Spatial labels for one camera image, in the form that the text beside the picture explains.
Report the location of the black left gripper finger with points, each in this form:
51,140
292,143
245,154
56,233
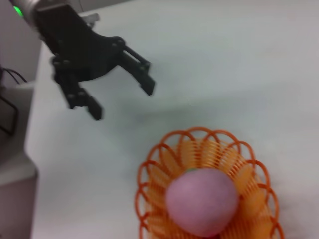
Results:
77,95
139,72

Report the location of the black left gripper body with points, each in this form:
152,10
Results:
74,47

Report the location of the orange woven plastic basket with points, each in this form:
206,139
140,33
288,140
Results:
216,152

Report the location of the pink peach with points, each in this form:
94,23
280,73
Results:
202,201

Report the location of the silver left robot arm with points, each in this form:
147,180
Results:
25,10

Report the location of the black metal frame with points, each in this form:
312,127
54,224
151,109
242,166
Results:
17,117

